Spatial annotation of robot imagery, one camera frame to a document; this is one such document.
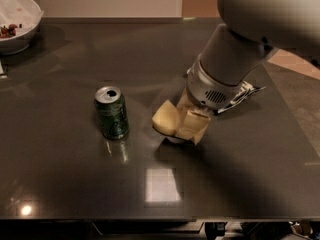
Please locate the blue chip bag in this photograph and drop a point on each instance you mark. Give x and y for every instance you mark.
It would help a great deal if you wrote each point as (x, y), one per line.
(246, 90)

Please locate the green soda can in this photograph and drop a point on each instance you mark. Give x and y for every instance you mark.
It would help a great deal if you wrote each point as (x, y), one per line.
(111, 112)

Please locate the white bowl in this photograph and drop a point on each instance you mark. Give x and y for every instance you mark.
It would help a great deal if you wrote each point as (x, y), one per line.
(26, 15)

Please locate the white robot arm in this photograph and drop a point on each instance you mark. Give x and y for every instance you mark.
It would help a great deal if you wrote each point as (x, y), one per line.
(251, 31)

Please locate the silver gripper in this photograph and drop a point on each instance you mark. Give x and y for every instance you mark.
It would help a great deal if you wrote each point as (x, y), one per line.
(207, 91)

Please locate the red food in bowl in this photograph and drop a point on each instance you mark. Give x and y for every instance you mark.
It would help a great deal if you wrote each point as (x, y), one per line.
(8, 31)

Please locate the yellow sponge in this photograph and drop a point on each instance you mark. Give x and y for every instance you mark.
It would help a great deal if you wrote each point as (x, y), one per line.
(166, 119)

